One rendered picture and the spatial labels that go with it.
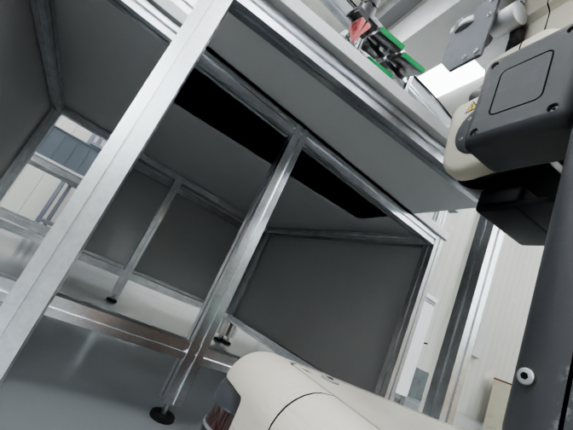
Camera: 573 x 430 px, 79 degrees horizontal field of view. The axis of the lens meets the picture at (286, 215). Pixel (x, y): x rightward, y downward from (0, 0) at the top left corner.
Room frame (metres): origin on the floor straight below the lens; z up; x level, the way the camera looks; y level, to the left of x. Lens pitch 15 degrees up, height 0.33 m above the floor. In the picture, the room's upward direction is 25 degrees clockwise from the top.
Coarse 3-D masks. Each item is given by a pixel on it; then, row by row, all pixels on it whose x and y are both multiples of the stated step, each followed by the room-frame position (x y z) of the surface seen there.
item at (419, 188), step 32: (288, 0) 0.52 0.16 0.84; (224, 32) 0.67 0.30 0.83; (320, 32) 0.55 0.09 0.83; (256, 64) 0.72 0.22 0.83; (288, 64) 0.67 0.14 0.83; (352, 64) 0.59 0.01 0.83; (288, 96) 0.79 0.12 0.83; (320, 96) 0.74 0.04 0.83; (384, 96) 0.64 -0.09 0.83; (224, 128) 1.15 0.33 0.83; (256, 128) 1.04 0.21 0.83; (320, 128) 0.87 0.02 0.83; (352, 128) 0.80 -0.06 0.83; (448, 128) 0.68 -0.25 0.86; (352, 160) 0.97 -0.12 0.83; (384, 160) 0.89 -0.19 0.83; (416, 160) 0.82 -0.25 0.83; (416, 192) 0.98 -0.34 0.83; (448, 192) 0.90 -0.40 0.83
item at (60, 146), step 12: (60, 132) 2.40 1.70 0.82; (48, 144) 2.39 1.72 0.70; (60, 144) 2.41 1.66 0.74; (72, 144) 2.45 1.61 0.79; (84, 144) 2.48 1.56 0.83; (48, 156) 2.41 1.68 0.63; (60, 156) 2.44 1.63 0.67; (72, 156) 2.47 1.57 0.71; (84, 156) 2.49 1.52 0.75; (96, 156) 2.53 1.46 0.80; (72, 168) 2.49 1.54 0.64; (84, 168) 2.52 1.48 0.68
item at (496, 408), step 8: (496, 384) 7.23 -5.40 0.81; (504, 384) 7.10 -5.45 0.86; (496, 392) 7.19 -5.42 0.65; (504, 392) 7.06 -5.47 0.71; (496, 400) 7.16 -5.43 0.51; (504, 400) 7.03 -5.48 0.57; (488, 408) 7.28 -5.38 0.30; (496, 408) 7.13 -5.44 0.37; (504, 408) 7.00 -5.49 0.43; (488, 416) 7.24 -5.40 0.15; (496, 416) 7.09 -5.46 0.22; (488, 424) 7.21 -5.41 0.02; (496, 424) 7.06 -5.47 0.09
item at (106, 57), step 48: (96, 0) 0.76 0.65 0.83; (96, 48) 1.00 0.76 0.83; (144, 48) 0.87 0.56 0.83; (96, 96) 1.41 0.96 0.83; (192, 96) 1.03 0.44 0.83; (192, 144) 1.46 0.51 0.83; (240, 144) 1.23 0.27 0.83; (240, 192) 1.87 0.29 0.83; (288, 192) 1.51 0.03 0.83; (336, 192) 1.26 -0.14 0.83; (384, 192) 1.08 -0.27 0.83
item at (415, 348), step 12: (432, 300) 2.38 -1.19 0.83; (432, 312) 2.40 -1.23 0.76; (420, 324) 2.36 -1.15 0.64; (228, 336) 2.45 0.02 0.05; (420, 336) 2.38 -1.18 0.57; (420, 348) 2.40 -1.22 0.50; (408, 360) 2.36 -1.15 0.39; (408, 372) 2.38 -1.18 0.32; (408, 384) 2.40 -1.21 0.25; (396, 396) 2.37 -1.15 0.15
